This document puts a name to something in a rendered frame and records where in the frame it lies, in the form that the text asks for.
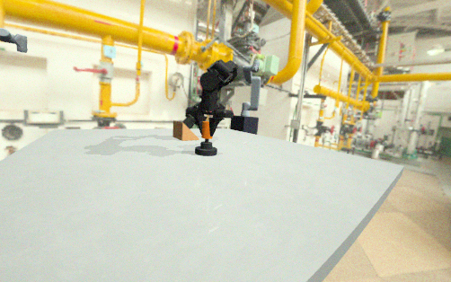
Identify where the orange knob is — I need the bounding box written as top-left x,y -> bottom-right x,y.
201,121 -> 212,139

